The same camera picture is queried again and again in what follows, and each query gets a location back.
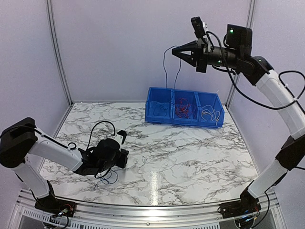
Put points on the aluminium front rail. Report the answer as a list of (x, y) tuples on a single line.
[(90, 215)]

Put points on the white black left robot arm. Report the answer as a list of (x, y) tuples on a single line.
[(25, 138)]

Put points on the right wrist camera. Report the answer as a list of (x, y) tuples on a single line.
[(200, 29)]

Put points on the blue plastic bin left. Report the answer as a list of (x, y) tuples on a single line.
[(158, 106)]

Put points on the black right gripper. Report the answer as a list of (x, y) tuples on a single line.
[(201, 62)]

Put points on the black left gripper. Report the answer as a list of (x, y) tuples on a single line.
[(122, 163)]

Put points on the aluminium frame post left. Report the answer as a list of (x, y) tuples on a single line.
[(57, 52)]

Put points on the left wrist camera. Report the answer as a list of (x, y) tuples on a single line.
[(120, 137)]

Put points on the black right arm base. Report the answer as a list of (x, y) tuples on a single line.
[(245, 205)]

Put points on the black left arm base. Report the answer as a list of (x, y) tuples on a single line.
[(54, 205)]

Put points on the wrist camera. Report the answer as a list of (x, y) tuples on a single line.
[(120, 137), (200, 29)]

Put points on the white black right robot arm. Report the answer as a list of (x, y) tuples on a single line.
[(234, 53)]

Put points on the blue plastic bin right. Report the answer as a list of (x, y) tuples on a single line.
[(210, 110)]

